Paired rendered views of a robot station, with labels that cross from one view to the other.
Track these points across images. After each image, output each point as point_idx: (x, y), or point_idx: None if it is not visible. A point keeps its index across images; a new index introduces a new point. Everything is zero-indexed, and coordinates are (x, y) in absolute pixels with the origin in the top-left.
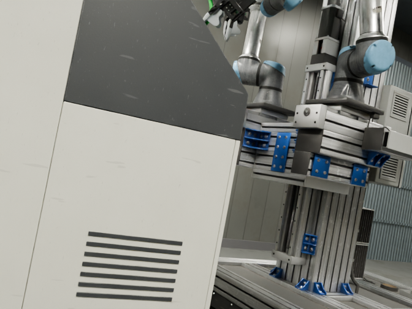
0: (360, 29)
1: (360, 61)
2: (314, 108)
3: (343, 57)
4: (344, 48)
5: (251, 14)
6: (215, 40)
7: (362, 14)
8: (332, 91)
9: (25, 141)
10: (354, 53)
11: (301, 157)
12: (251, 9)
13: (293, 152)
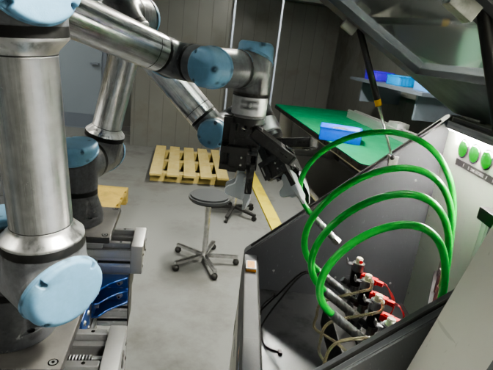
0: (119, 125)
1: (117, 163)
2: (145, 236)
3: (99, 161)
4: (97, 147)
5: (56, 71)
6: (298, 212)
7: (126, 108)
8: (100, 209)
9: None
10: (110, 154)
11: (130, 299)
12: (58, 50)
13: (89, 320)
